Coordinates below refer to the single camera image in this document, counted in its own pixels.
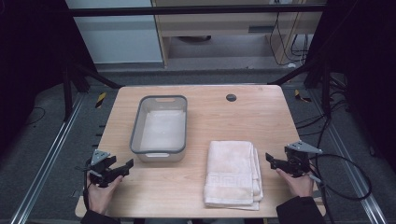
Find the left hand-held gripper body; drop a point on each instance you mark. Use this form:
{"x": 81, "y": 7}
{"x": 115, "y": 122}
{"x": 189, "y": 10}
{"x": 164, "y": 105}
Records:
{"x": 100, "y": 169}

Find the aluminium floor rail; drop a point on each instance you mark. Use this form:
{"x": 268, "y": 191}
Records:
{"x": 49, "y": 152}
{"x": 348, "y": 155}

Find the clear plastic basin grey rim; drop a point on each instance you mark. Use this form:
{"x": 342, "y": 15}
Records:
{"x": 160, "y": 129}

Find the person's right hand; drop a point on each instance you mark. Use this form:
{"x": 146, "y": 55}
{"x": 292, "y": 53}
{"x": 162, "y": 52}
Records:
{"x": 299, "y": 185}

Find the folded pale pink towel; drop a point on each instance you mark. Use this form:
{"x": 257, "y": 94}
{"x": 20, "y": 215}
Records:
{"x": 232, "y": 174}

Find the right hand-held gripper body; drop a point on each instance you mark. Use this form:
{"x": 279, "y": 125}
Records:
{"x": 299, "y": 160}

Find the black metal stand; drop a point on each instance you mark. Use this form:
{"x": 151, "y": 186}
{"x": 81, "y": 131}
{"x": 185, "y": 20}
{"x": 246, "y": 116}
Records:
{"x": 67, "y": 93}
{"x": 325, "y": 90}

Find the person's left hand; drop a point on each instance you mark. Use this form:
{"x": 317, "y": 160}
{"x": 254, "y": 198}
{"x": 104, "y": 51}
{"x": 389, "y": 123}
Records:
{"x": 101, "y": 196}

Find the wooden desk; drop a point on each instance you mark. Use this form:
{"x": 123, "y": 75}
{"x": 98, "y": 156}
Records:
{"x": 218, "y": 23}

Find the black horizontal frame bar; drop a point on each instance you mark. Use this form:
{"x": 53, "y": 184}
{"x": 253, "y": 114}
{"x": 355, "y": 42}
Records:
{"x": 186, "y": 10}

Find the white cabinet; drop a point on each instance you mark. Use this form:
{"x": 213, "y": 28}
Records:
{"x": 118, "y": 37}

